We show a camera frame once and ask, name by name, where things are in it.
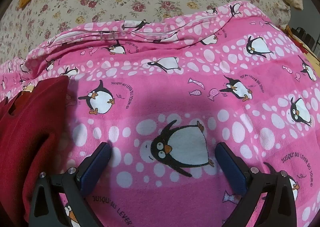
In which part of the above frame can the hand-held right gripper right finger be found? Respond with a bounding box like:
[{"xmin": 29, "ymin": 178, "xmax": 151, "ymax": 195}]
[{"xmin": 214, "ymin": 142, "xmax": 298, "ymax": 227}]

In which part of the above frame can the pink penguin printed blanket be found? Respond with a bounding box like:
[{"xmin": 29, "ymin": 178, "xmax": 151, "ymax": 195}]
[{"xmin": 0, "ymin": 1, "xmax": 320, "ymax": 227}]

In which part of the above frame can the dark slatted object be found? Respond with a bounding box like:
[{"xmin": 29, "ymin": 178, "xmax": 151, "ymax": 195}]
[{"xmin": 291, "ymin": 26, "xmax": 320, "ymax": 55}]

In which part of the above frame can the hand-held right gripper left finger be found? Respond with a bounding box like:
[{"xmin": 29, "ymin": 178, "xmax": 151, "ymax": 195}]
[{"xmin": 28, "ymin": 142, "xmax": 112, "ymax": 227}]

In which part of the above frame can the yellow cloth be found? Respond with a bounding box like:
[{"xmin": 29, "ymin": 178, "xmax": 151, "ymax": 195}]
[{"xmin": 282, "ymin": 25, "xmax": 309, "ymax": 54}]

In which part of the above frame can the dark red garment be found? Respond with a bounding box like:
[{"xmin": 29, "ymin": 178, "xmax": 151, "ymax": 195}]
[{"xmin": 0, "ymin": 76, "xmax": 78, "ymax": 224}]

